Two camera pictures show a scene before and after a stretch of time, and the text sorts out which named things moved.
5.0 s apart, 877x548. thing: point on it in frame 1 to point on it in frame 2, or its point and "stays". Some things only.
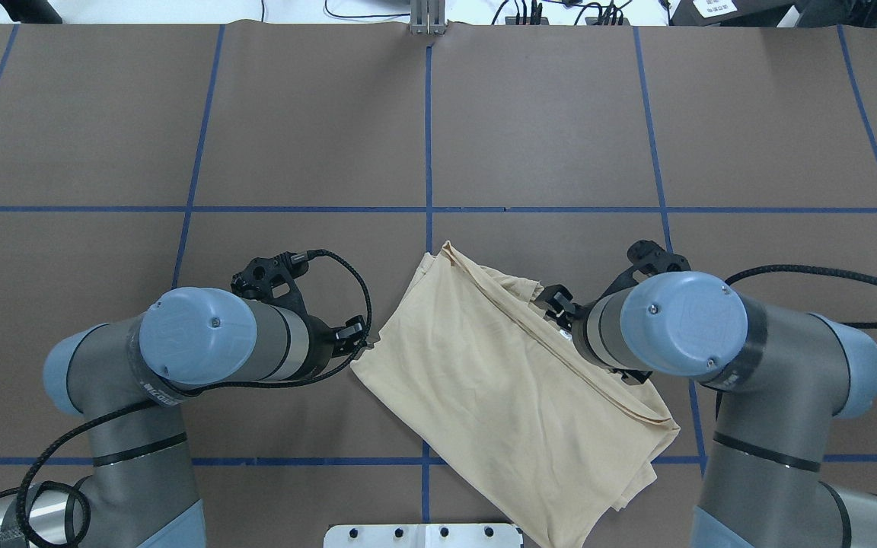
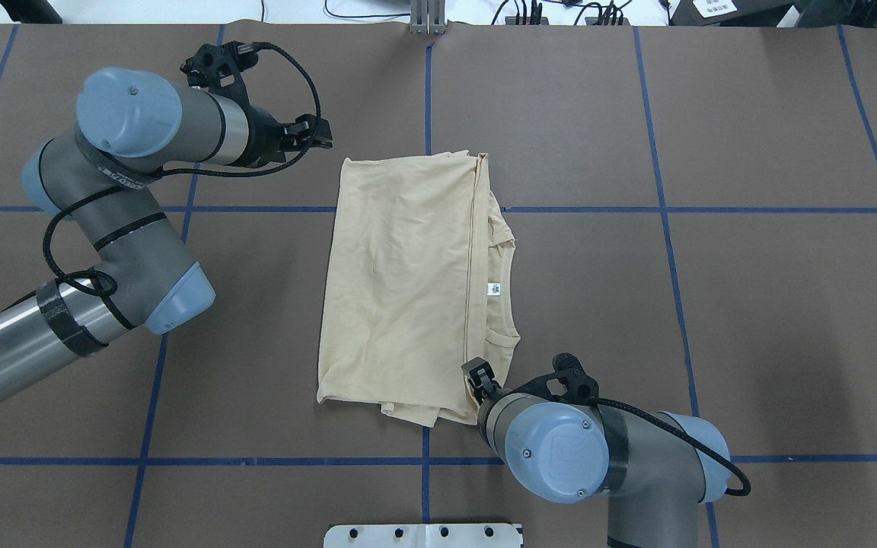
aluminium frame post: x=428 y=17 stays
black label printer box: x=731 y=13 stays
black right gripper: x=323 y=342 to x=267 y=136
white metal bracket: x=422 y=536 stays
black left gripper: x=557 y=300 to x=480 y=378
